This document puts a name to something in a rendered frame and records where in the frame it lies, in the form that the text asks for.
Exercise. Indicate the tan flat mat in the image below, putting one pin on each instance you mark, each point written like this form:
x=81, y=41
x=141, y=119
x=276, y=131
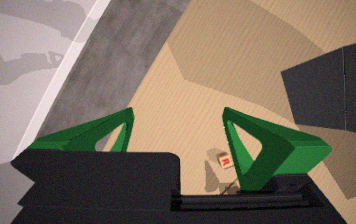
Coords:
x=232, y=188

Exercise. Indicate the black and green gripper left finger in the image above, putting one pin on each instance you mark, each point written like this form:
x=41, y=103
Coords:
x=84, y=137

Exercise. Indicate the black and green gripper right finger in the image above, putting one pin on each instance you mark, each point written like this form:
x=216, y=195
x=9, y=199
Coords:
x=284, y=150

